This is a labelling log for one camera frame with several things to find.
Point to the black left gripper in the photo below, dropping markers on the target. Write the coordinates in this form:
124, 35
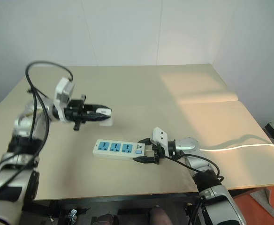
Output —
75, 112

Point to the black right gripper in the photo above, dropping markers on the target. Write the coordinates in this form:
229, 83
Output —
158, 154

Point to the white charger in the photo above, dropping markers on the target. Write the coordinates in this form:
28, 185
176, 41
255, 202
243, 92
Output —
107, 123

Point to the white power strip blue sockets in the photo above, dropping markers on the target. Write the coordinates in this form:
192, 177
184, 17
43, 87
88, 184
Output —
113, 154

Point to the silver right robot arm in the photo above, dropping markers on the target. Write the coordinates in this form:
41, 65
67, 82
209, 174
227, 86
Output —
202, 164

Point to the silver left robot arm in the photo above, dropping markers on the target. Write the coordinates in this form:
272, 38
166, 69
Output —
22, 122

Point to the dark rounded brown shape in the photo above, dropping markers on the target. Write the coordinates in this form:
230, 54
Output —
106, 220
160, 215

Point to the small metal clamp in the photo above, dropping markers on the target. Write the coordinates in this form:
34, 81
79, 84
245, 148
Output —
73, 214

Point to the grey cloth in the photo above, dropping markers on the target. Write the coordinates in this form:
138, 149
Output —
268, 198

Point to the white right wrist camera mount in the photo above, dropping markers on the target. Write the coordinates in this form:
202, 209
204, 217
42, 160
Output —
160, 137

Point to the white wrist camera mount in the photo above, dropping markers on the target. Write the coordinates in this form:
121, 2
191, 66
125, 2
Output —
62, 93
160, 137

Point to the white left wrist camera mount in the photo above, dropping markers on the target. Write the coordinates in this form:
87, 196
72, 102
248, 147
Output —
62, 93

